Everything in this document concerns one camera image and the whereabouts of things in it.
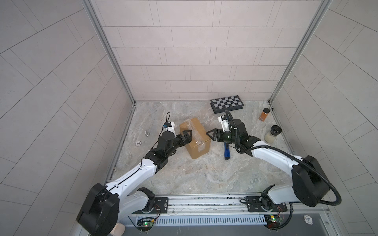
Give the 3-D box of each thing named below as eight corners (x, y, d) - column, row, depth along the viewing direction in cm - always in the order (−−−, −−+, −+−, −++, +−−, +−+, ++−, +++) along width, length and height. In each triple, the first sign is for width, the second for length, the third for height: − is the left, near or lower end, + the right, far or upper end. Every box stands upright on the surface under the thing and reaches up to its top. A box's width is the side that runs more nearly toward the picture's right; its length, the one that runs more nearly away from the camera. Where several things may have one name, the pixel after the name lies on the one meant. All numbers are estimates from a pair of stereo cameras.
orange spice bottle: (260, 121, 107) (265, 112, 99) (258, 116, 110) (263, 107, 102) (265, 121, 107) (271, 112, 99) (263, 116, 110) (269, 107, 102)
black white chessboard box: (214, 114, 109) (214, 112, 107) (208, 101, 117) (208, 99, 116) (244, 107, 113) (245, 106, 112) (237, 96, 122) (237, 94, 120)
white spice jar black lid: (265, 143, 96) (273, 133, 86) (263, 135, 99) (270, 125, 90) (274, 143, 96) (283, 133, 86) (271, 135, 99) (279, 125, 90)
